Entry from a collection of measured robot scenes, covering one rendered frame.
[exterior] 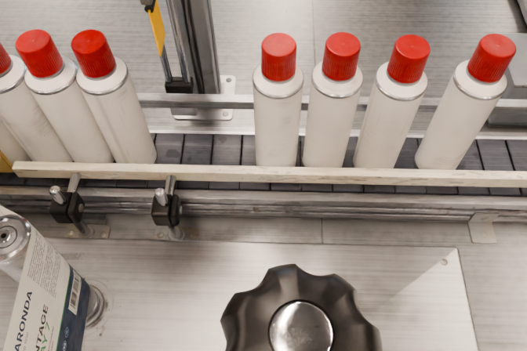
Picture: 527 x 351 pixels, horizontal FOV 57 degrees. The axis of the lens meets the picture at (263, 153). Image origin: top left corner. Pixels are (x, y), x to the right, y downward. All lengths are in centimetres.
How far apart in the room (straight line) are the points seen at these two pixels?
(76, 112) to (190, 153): 16
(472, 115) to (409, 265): 18
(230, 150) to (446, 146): 26
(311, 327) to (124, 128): 37
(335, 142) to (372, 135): 4
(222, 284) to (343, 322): 33
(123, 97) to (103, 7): 44
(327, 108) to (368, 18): 41
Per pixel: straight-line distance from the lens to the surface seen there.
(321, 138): 54
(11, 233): 42
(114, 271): 58
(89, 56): 48
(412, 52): 47
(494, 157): 69
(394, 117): 51
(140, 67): 81
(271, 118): 50
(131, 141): 57
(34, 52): 50
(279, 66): 46
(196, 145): 64
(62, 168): 62
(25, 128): 59
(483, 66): 50
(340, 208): 62
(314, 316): 23
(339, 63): 46
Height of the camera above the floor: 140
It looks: 57 degrees down
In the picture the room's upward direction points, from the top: 1 degrees counter-clockwise
